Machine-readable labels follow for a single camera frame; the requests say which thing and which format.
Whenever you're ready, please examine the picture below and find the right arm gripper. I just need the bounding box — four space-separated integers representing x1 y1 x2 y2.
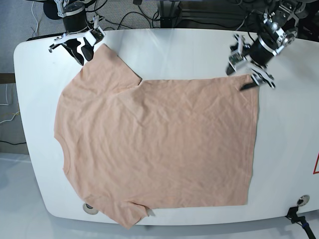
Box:
48 5 105 66

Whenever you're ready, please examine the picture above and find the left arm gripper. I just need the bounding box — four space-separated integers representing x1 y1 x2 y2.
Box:
226 33 276 91

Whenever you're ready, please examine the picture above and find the peach T-shirt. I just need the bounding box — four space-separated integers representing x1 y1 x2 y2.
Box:
54 45 259 228

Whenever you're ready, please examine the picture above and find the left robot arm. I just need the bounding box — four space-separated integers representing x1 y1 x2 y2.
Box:
226 0 308 91

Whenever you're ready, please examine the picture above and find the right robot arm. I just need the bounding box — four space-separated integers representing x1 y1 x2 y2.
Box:
41 0 105 66

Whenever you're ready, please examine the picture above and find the white cable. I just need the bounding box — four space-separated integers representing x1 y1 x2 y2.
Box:
31 1 40 35

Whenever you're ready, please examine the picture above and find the black aluminium frame base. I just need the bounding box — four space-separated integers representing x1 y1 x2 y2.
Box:
157 0 182 28

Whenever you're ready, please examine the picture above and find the right table cable grommet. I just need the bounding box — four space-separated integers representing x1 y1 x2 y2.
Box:
297 195 310 207

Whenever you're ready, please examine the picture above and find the table cable grommet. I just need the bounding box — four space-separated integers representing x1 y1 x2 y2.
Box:
82 203 99 215
297 195 310 207

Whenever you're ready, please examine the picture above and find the black clamp with cable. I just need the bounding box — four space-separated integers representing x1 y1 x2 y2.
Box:
286 206 316 239

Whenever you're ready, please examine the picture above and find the left table cable grommet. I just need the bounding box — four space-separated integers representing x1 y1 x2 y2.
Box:
82 203 99 215

